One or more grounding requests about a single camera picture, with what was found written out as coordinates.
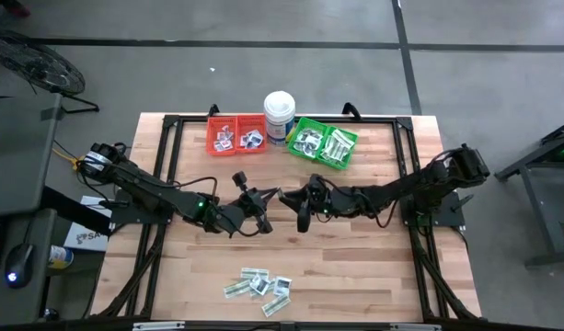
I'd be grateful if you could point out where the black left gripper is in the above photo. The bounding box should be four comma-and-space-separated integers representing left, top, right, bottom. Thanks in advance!
237, 186, 282, 235

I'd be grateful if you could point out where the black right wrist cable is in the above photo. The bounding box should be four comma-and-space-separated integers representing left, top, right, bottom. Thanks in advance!
308, 173, 400, 230

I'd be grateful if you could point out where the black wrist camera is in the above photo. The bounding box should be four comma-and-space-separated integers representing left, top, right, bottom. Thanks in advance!
231, 170, 249, 194
296, 199, 313, 234

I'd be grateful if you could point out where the orange plastic mesh basket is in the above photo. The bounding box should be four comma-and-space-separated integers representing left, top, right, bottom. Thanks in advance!
205, 115, 239, 156
235, 114, 269, 155

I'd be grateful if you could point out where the black computer mouse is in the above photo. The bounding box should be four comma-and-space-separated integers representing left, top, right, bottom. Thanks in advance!
4, 242, 36, 290

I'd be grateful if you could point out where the silver metal bracket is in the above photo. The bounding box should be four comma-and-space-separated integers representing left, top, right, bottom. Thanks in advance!
389, 322, 443, 331
132, 320, 186, 331

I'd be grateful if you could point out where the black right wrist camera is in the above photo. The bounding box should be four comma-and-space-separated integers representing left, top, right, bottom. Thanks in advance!
296, 199, 313, 234

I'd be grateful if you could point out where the grey side desk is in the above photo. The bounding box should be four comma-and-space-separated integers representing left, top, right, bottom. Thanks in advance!
0, 94, 64, 325

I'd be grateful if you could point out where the grey metal cart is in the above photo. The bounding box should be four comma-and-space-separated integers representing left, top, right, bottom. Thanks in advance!
492, 117, 564, 268

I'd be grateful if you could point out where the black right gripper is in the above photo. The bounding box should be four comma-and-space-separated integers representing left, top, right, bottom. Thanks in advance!
278, 173, 334, 216

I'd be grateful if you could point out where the white disinfecting wipes canister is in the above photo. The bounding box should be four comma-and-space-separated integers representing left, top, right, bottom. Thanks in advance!
262, 90, 297, 146

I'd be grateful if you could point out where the black floor fan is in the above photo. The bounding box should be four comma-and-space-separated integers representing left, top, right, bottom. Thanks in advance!
0, 29, 101, 115

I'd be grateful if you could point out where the white blue yellow can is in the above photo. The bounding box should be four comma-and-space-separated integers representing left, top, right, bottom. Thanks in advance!
47, 245, 75, 270

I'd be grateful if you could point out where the person's shoe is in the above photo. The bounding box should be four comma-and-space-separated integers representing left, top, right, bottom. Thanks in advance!
0, 0, 32, 19

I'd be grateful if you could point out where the yellow power cord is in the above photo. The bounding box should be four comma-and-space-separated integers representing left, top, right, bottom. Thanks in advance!
52, 145, 81, 170

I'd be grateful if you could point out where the white printed cardboard box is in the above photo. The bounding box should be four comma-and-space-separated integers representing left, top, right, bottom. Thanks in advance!
63, 195, 115, 253

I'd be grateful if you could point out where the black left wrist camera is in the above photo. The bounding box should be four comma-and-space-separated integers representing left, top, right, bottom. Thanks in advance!
231, 170, 249, 194

